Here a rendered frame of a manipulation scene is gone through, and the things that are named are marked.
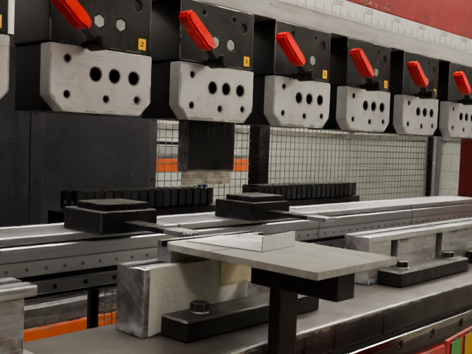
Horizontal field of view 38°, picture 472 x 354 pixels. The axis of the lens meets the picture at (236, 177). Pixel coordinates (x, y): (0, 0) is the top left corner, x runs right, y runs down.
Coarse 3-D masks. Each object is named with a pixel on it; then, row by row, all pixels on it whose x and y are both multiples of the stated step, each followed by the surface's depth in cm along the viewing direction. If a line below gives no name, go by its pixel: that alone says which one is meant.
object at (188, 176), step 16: (192, 128) 100; (208, 128) 102; (224, 128) 105; (192, 144) 100; (208, 144) 103; (224, 144) 105; (192, 160) 100; (208, 160) 103; (224, 160) 105; (192, 176) 102; (208, 176) 104; (224, 176) 107
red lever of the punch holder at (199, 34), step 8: (184, 16) 89; (192, 16) 89; (184, 24) 90; (192, 24) 90; (200, 24) 90; (192, 32) 91; (200, 32) 90; (208, 32) 91; (200, 40) 91; (208, 40) 91; (200, 48) 93; (208, 48) 92; (216, 56) 93; (224, 56) 93; (208, 64) 95; (216, 64) 94; (224, 64) 93
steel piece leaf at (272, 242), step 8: (288, 232) 97; (216, 240) 100; (224, 240) 100; (232, 240) 100; (240, 240) 101; (248, 240) 101; (256, 240) 101; (264, 240) 92; (272, 240) 93; (280, 240) 95; (288, 240) 97; (232, 248) 94; (240, 248) 93; (248, 248) 94; (256, 248) 94; (264, 248) 92; (272, 248) 93; (280, 248) 95
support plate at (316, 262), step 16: (208, 256) 91; (224, 256) 89; (240, 256) 88; (256, 256) 88; (272, 256) 89; (288, 256) 89; (304, 256) 90; (320, 256) 90; (336, 256) 91; (352, 256) 91; (368, 256) 92; (384, 256) 92; (288, 272) 82; (304, 272) 80; (320, 272) 79; (336, 272) 82; (352, 272) 84
